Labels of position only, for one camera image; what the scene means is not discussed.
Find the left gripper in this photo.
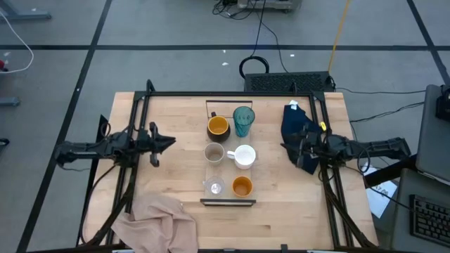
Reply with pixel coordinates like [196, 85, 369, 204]
[135, 121, 176, 168]

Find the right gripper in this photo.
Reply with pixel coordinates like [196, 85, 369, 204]
[281, 130, 326, 169]

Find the white ceramic mug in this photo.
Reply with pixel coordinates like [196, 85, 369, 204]
[226, 143, 257, 171]

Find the beige cup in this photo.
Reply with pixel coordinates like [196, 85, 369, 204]
[203, 141, 226, 167]

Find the black mug yellow inside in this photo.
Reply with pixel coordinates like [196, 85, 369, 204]
[206, 111, 232, 143]

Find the teal plastic tumbler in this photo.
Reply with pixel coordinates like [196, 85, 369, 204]
[232, 105, 257, 138]

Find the clear glass goblet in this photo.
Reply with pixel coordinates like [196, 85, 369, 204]
[202, 176, 226, 198]

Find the navy blue cloth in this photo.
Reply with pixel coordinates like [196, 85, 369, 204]
[280, 103, 323, 176]

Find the black computer tower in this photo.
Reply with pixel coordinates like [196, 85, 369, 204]
[244, 71, 335, 93]

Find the pink cloth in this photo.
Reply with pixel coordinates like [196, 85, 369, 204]
[110, 193, 200, 253]

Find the white paper sheet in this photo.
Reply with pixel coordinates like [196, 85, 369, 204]
[365, 164, 399, 219]

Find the grey desk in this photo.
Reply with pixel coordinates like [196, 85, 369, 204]
[389, 167, 450, 253]

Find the grey floor device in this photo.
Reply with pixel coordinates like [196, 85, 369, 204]
[237, 0, 303, 12]

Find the black keyboard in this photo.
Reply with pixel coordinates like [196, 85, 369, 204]
[409, 194, 450, 249]

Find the black device on laptop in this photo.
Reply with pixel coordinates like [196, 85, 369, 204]
[435, 86, 450, 122]

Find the black metal table frame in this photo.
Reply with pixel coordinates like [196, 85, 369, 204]
[75, 79, 379, 253]

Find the black frame clear-top shelf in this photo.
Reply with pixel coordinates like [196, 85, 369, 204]
[199, 99, 257, 207]

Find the black coiled cable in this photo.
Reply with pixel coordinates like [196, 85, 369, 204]
[238, 0, 270, 80]

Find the yellow cable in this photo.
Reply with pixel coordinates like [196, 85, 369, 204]
[327, 0, 352, 74]

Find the white cable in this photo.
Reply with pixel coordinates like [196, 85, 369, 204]
[0, 10, 35, 74]

